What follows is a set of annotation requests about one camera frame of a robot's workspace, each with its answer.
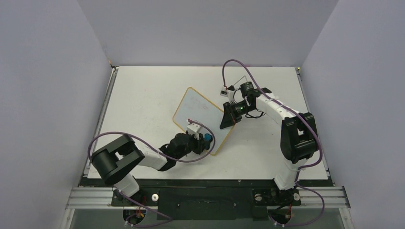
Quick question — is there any blue whiteboard eraser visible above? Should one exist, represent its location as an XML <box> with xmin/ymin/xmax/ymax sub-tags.
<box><xmin>204</xmin><ymin>133</ymin><xmax>213</xmax><ymax>142</ymax></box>

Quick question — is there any yellow framed whiteboard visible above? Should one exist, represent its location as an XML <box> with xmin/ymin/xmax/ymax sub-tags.
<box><xmin>172</xmin><ymin>87</ymin><xmax>233</xmax><ymax>156</ymax></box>

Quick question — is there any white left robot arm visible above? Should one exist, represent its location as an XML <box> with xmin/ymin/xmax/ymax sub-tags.
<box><xmin>88</xmin><ymin>132</ymin><xmax>215</xmax><ymax>205</ymax></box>

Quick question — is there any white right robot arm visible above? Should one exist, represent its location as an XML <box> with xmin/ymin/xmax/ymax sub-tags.
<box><xmin>220</xmin><ymin>82</ymin><xmax>319</xmax><ymax>204</ymax></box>

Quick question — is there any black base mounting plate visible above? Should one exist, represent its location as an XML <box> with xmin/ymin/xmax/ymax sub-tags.
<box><xmin>110</xmin><ymin>178</ymin><xmax>333</xmax><ymax>221</ymax></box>

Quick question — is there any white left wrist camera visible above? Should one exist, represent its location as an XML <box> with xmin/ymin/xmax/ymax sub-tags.
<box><xmin>186</xmin><ymin>119</ymin><xmax>201</xmax><ymax>140</ymax></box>

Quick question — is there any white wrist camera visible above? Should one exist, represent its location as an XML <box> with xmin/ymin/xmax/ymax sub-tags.
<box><xmin>220</xmin><ymin>86</ymin><xmax>235</xmax><ymax>97</ymax></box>
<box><xmin>186</xmin><ymin>119</ymin><xmax>201</xmax><ymax>140</ymax></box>

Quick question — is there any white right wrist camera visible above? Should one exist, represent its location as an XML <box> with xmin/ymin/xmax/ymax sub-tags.
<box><xmin>220</xmin><ymin>86</ymin><xmax>235</xmax><ymax>97</ymax></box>

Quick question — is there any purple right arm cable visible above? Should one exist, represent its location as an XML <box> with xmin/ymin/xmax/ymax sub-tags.
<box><xmin>221</xmin><ymin>59</ymin><xmax>325</xmax><ymax>228</ymax></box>

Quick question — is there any aluminium front rail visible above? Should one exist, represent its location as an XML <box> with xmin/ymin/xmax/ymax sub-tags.
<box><xmin>66</xmin><ymin>187</ymin><xmax>350</xmax><ymax>209</ymax></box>

